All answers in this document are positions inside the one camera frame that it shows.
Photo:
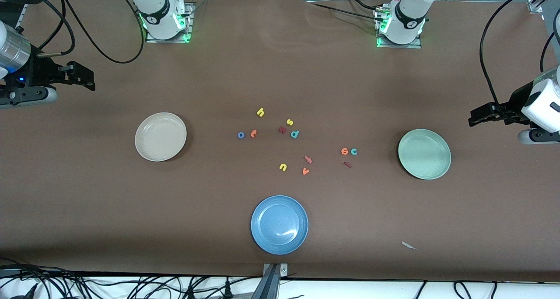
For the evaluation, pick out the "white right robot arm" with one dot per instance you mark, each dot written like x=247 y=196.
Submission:
x=157 y=10

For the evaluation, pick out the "pink foam letter f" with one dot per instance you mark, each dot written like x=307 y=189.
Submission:
x=308 y=160

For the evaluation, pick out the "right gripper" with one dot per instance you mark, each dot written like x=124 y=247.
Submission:
x=38 y=73

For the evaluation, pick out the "blue plate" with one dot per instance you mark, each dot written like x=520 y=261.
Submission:
x=280 y=224

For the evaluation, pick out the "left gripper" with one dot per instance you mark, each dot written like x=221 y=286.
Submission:
x=515 y=104

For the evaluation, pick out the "beige brown plate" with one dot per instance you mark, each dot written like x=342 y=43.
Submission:
x=160 y=137

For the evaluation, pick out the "metal camera stand bracket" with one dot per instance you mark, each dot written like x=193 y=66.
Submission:
x=283 y=269

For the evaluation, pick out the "teal foam letter p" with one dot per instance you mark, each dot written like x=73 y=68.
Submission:
x=295 y=134

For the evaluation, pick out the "green plate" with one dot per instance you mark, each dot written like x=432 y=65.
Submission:
x=424 y=154

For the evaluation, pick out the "black camera stand pole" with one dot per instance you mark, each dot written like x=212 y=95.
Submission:
x=267 y=286

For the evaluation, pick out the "brown paper table cover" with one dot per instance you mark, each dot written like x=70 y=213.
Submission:
x=280 y=71

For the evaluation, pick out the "white torn paper scrap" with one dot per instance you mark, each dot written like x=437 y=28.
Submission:
x=409 y=245

